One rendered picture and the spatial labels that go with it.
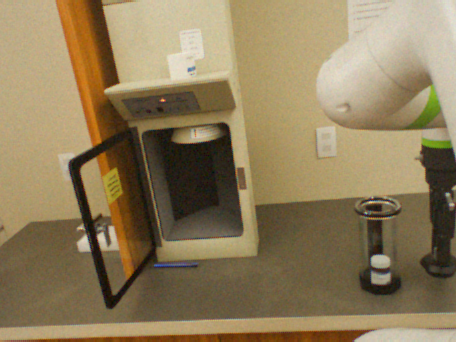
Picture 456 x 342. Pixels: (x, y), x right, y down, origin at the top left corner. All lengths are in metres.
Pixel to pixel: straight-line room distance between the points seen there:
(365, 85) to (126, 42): 0.80
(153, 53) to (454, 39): 0.88
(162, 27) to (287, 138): 0.69
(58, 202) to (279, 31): 1.15
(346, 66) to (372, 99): 0.05
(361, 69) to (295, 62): 1.04
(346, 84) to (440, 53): 0.14
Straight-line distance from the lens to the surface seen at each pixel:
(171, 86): 1.12
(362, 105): 0.61
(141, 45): 1.25
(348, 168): 1.73
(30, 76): 1.90
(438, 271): 1.20
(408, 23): 0.56
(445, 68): 0.49
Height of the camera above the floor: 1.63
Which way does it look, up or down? 19 degrees down
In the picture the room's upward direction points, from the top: 8 degrees counter-clockwise
